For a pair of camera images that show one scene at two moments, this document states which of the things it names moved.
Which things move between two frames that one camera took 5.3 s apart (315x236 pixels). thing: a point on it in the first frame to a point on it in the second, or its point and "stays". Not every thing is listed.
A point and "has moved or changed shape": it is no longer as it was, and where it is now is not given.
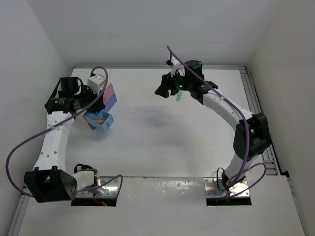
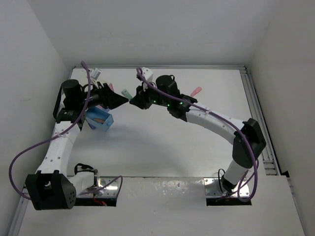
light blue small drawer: x=102 y=120 stays
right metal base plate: x=214 y=187 stays
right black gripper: x=167 y=83 to x=140 y=99
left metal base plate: x=110 y=189 stays
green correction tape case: x=179 y=95 has moved or changed shape
